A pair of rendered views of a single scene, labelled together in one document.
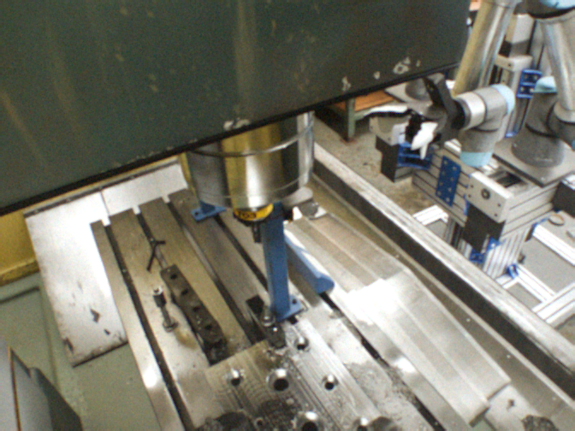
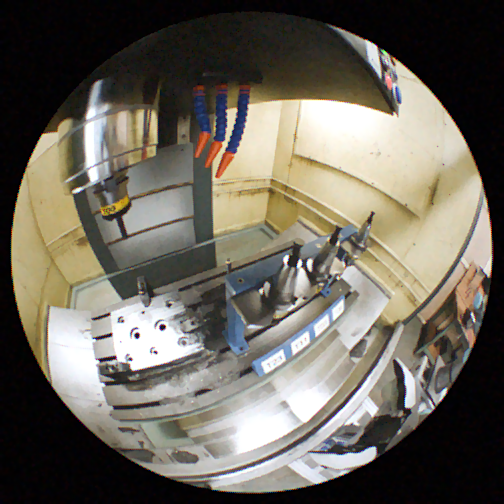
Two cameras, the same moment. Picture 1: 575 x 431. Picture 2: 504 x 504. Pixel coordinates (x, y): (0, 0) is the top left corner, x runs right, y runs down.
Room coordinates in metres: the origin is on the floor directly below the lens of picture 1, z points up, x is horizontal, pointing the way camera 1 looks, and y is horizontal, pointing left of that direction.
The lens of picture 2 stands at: (0.62, -0.15, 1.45)
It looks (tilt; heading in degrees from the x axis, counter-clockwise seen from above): 40 degrees down; 80
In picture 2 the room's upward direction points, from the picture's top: 7 degrees clockwise
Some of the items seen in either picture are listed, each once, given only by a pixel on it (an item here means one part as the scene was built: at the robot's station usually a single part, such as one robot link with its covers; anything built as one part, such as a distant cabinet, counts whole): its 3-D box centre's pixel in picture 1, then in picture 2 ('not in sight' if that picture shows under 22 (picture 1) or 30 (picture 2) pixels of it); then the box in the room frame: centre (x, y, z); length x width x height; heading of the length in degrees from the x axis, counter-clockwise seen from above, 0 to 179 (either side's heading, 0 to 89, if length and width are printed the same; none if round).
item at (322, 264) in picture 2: not in sight; (327, 255); (0.80, 0.06, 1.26); 0.04 x 0.04 x 0.07
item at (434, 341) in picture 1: (367, 300); (281, 400); (0.80, -0.22, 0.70); 0.90 x 0.30 x 0.16; 28
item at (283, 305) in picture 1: (275, 268); (235, 323); (0.63, 0.03, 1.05); 0.10 x 0.05 x 0.30; 118
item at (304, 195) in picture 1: (295, 197); (254, 308); (0.65, -0.02, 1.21); 0.07 x 0.05 x 0.01; 118
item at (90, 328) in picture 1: (184, 250); (303, 289); (1.01, 0.34, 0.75); 0.89 x 0.70 x 0.26; 118
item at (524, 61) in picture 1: (505, 57); not in sight; (1.28, -0.72, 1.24); 0.14 x 0.09 x 0.03; 25
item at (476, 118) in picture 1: (463, 111); not in sight; (0.84, -0.40, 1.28); 0.08 x 0.05 x 0.08; 25
